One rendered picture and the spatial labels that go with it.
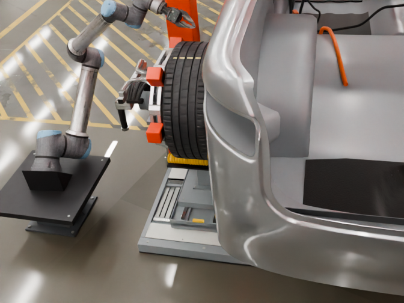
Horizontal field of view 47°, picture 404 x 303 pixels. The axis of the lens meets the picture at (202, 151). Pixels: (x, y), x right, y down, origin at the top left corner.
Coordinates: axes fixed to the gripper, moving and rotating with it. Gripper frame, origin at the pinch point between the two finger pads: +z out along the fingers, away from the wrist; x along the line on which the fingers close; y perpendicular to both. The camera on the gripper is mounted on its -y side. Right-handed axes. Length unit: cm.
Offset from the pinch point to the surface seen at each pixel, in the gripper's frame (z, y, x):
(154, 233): 38, -1, -122
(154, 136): 16, 33, -54
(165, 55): -5.4, 4.5, -21.1
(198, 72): 18.8, 27.5, -15.4
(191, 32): -4.6, -23.5, -6.7
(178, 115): 21, 33, -38
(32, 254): -21, 16, -173
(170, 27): -17.0, -22.3, -10.4
